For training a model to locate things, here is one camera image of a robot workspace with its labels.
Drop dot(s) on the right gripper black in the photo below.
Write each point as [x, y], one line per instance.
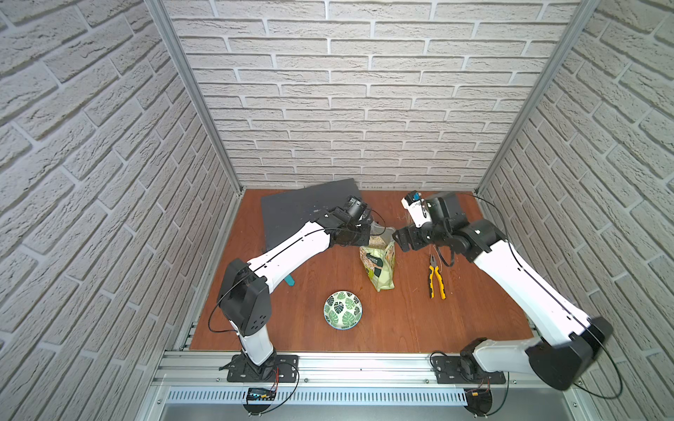
[409, 237]

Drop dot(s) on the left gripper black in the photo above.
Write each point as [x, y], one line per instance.
[363, 234]

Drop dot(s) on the green oats bag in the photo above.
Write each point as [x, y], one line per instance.
[378, 257]

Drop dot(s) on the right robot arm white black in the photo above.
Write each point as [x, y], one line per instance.
[569, 340]

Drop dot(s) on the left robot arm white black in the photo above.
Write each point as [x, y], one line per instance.
[245, 292]

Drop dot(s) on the leaf pattern breakfast bowl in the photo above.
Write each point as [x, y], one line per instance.
[343, 310]

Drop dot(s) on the yellow black pliers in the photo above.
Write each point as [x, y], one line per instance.
[435, 283]

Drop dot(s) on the right controller board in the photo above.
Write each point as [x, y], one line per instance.
[478, 402]

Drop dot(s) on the controller board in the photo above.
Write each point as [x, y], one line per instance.
[478, 402]
[257, 400]

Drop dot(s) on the left controller board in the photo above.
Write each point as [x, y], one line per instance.
[257, 400]

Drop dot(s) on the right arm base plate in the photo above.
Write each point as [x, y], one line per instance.
[452, 369]

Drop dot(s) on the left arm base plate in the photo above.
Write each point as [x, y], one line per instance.
[281, 368]

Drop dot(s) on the aluminium front rail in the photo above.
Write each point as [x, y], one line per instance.
[348, 370]

